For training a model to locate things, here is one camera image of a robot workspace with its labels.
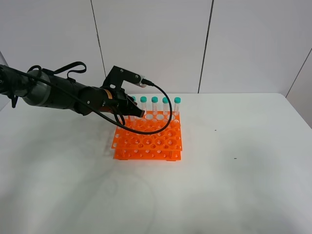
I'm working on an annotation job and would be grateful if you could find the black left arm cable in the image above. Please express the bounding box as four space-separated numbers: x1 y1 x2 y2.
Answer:
12 70 173 135

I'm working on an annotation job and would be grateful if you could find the row tube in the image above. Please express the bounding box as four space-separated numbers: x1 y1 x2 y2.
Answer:
152 96 158 116
140 96 147 114
129 96 136 122
162 97 169 116
174 97 181 116

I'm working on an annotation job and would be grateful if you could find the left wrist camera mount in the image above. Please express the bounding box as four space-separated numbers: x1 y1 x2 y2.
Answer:
102 66 155 91

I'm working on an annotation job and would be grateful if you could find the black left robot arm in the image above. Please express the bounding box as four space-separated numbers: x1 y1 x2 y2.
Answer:
0 62 145 117

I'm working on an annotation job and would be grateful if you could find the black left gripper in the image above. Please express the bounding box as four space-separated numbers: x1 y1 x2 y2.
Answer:
99 88 144 118

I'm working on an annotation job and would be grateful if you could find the orange test tube rack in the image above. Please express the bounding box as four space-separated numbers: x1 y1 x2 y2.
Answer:
112 111 182 161

